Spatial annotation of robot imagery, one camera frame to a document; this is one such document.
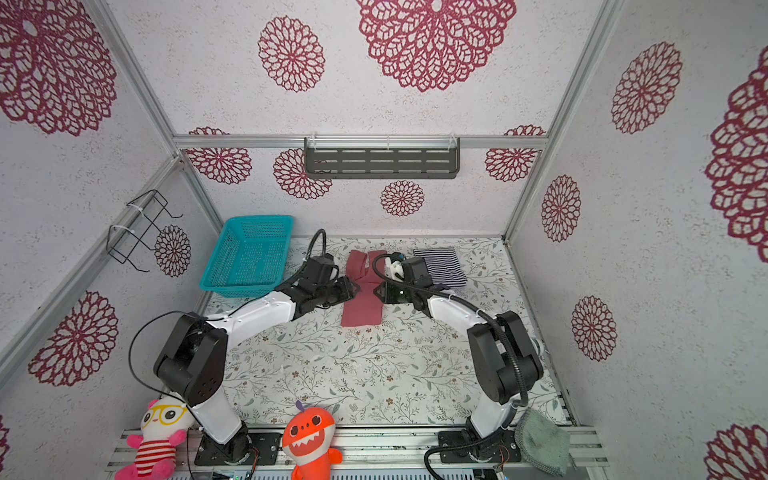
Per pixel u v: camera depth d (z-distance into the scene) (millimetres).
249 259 1137
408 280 743
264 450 740
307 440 675
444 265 1097
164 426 717
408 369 874
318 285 709
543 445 733
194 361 467
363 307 993
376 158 952
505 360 470
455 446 745
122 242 728
